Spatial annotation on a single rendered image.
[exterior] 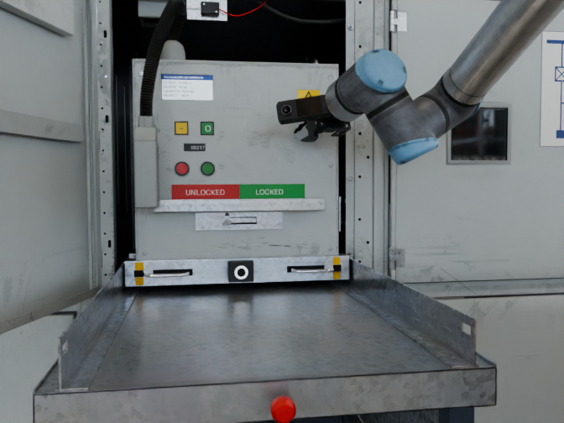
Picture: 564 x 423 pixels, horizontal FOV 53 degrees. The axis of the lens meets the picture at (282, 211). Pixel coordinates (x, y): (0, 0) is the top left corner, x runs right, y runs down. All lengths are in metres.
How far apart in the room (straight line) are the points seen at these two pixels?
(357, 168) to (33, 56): 0.79
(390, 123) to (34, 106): 0.71
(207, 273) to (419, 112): 0.62
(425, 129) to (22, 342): 1.03
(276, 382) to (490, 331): 0.95
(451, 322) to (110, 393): 0.50
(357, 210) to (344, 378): 0.74
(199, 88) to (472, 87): 0.62
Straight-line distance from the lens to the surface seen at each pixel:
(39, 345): 1.49
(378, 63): 1.08
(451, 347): 0.92
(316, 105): 1.22
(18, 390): 1.53
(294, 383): 0.79
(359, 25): 1.52
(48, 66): 1.32
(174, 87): 1.38
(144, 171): 1.25
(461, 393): 0.87
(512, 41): 1.04
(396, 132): 1.08
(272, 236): 1.38
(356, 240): 1.47
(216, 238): 1.37
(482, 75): 1.09
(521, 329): 1.69
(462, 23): 1.60
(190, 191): 1.36
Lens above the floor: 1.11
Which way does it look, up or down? 3 degrees down
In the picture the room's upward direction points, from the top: straight up
